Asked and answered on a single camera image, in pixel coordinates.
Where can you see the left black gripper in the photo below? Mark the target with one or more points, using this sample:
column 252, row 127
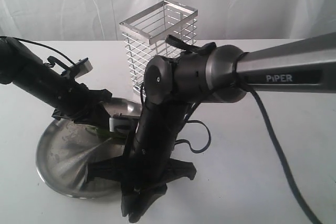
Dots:
column 83, row 106

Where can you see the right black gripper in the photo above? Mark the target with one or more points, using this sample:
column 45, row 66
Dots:
column 143, row 176

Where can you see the dark green zucchini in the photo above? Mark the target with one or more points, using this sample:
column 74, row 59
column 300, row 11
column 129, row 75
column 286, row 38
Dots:
column 104, row 134

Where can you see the round stainless steel plate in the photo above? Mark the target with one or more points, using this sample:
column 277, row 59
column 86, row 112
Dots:
column 63, row 152

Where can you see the chrome wire utensil rack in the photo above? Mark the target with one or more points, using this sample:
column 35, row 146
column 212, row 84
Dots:
column 145, row 33

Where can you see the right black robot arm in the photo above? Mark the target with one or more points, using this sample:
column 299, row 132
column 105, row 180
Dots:
column 174, row 88

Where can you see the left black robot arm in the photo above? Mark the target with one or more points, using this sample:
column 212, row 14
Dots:
column 54, row 83

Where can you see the white backdrop curtain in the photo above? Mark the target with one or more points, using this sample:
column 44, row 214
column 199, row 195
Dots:
column 217, row 19

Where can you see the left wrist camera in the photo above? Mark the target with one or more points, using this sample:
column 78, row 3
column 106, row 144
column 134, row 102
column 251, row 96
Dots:
column 81, row 68

